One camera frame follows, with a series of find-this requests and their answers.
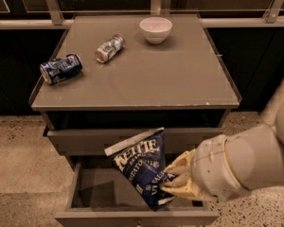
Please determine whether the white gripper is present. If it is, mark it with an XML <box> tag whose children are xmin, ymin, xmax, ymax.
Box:
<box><xmin>160</xmin><ymin>134</ymin><xmax>251</xmax><ymax>201</ymax></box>

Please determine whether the blue chip bag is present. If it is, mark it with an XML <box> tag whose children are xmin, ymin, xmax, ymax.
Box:
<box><xmin>104</xmin><ymin>128</ymin><xmax>175</xmax><ymax>211</ymax></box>

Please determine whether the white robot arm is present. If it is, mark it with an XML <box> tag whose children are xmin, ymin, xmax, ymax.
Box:
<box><xmin>160</xmin><ymin>101</ymin><xmax>284</xmax><ymax>201</ymax></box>

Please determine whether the grey open middle drawer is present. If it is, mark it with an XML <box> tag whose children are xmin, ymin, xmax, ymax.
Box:
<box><xmin>55</xmin><ymin>164</ymin><xmax>219</xmax><ymax>227</ymax></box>

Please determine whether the grey top drawer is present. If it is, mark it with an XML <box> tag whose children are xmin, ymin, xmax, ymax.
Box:
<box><xmin>46</xmin><ymin>128</ymin><xmax>222</xmax><ymax>156</ymax></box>

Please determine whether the grey drawer cabinet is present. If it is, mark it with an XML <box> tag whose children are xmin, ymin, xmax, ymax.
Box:
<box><xmin>28</xmin><ymin>13</ymin><xmax>243</xmax><ymax>227</ymax></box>

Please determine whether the white pillar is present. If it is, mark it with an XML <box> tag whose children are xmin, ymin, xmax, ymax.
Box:
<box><xmin>260</xmin><ymin>78</ymin><xmax>284</xmax><ymax>125</ymax></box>

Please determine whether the silver soda can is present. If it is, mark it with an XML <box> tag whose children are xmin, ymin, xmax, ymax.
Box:
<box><xmin>95</xmin><ymin>34</ymin><xmax>125</xmax><ymax>63</ymax></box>

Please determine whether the white ceramic bowl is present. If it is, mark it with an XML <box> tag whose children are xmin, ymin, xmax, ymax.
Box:
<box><xmin>139</xmin><ymin>17</ymin><xmax>172</xmax><ymax>44</ymax></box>

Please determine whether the blue soda can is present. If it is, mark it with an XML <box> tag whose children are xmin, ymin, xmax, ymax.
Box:
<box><xmin>40</xmin><ymin>54</ymin><xmax>82</xmax><ymax>85</ymax></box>

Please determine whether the metal window railing frame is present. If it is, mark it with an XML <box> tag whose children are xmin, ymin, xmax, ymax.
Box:
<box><xmin>0</xmin><ymin>0</ymin><xmax>284</xmax><ymax>29</ymax></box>

